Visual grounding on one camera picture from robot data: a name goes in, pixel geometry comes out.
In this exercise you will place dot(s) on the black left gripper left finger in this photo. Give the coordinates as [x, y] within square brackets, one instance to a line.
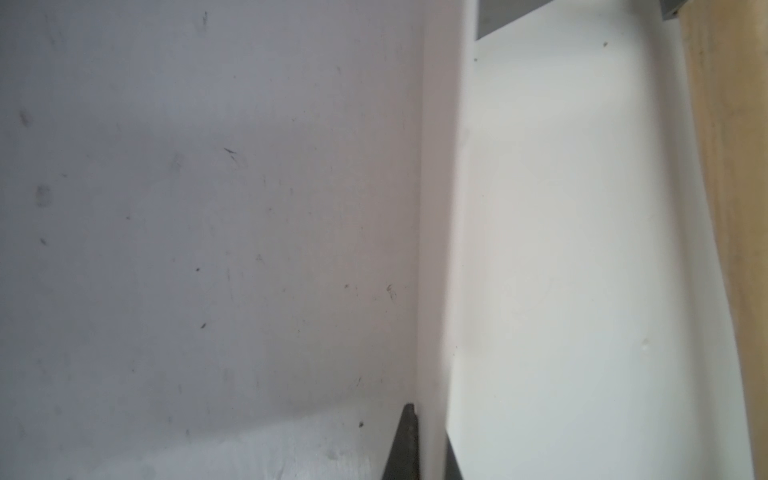
[403, 459]

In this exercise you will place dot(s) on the cream plastic storage box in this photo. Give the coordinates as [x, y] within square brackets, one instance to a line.
[572, 317]

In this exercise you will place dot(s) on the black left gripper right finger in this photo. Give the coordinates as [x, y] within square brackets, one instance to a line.
[451, 470]

